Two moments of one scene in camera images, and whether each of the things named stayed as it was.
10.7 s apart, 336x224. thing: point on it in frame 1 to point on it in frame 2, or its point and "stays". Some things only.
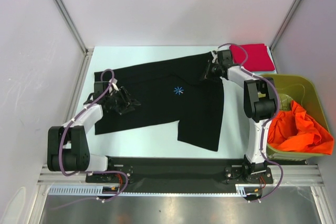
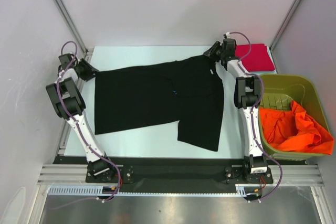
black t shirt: (169, 92) stays
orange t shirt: (295, 130) stays
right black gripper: (210, 70) to (213, 51)
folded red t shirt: (259, 58) stays
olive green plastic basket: (303, 89) stays
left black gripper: (125, 101) to (90, 69)
